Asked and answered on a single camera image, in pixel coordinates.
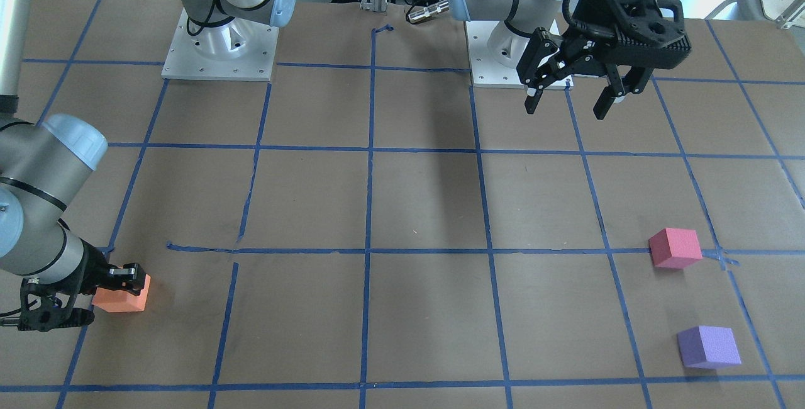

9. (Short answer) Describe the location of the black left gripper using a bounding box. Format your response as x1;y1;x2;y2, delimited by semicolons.
516;0;692;120

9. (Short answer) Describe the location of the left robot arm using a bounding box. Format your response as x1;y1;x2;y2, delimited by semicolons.
449;0;692;120

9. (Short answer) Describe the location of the pink foam block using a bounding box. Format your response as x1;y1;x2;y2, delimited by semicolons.
648;228;702;269

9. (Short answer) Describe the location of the brown paper mat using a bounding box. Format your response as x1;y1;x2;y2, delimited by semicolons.
2;0;804;408

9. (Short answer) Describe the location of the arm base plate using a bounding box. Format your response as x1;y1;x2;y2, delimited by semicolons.
464;19;574;90
161;10;280;82

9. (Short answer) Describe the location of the purple foam block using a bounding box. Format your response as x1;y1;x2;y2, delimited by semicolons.
676;325;742;369

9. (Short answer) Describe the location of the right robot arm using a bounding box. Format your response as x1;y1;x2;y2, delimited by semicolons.
1;0;296;332

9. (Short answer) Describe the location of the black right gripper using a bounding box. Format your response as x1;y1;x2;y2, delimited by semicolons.
16;252;147;332

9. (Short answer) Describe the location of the orange foam block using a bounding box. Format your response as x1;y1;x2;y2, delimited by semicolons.
92;274;152;313

